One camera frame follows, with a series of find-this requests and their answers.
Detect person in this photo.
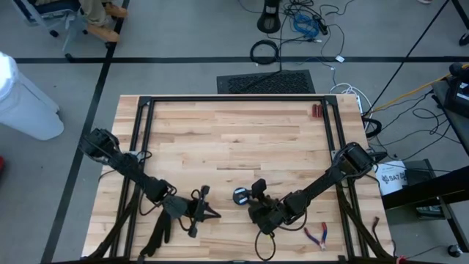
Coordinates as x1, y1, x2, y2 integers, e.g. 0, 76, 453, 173
79, 0, 129, 43

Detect black cylindrical bin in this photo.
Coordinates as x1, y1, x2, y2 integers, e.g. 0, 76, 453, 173
256, 0, 282, 34

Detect brown tipped black cable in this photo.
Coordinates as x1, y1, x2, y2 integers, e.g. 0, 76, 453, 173
371, 216, 382, 245

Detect white trash bin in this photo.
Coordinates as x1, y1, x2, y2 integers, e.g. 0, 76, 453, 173
0, 51, 65, 142

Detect black slanted pole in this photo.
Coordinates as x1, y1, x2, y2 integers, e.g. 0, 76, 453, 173
363, 0, 451, 115

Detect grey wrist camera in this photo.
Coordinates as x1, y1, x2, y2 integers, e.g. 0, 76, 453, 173
162, 195, 191, 220
262, 210, 290, 235

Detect black cable spool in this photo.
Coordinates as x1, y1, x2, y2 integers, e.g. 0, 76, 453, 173
232, 186, 252, 206

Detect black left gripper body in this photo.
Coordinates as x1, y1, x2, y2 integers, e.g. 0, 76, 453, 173
182, 185, 211, 238

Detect coiled black floor cable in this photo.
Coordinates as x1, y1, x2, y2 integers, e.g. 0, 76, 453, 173
249, 39, 281, 66

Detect red blue handled pliers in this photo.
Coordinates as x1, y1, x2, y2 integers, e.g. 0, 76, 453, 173
303, 221, 329, 252

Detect black perforated floor mat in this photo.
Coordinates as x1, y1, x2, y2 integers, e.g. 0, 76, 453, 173
216, 70, 317, 95

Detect grey side table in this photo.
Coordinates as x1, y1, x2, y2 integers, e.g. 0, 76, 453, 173
431, 78, 469, 157

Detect tangled blue floor cable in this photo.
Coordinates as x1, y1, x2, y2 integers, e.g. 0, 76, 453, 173
292, 13, 320, 38

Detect black side table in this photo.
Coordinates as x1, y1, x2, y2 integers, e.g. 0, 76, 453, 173
380, 158, 469, 254

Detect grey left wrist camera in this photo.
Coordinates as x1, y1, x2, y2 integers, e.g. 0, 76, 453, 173
162, 195, 191, 220

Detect black equipment case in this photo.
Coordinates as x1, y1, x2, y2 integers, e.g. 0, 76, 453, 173
444, 62, 469, 119

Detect black round foot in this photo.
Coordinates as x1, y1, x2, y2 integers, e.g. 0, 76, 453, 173
447, 243, 464, 258

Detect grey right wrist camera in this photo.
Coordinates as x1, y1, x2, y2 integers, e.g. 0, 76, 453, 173
262, 210, 290, 235

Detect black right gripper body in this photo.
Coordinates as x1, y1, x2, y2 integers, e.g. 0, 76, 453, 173
251, 178, 284, 236

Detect black power strip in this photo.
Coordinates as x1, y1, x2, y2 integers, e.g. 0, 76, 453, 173
313, 14, 329, 36

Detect white blue office chair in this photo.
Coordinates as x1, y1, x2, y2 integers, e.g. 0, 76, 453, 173
10, 0, 89, 62

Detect yellow floor cable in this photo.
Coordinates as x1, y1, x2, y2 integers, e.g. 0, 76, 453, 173
369, 62, 469, 113

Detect white floor cable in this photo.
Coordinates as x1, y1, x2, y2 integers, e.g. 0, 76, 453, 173
329, 82, 367, 100

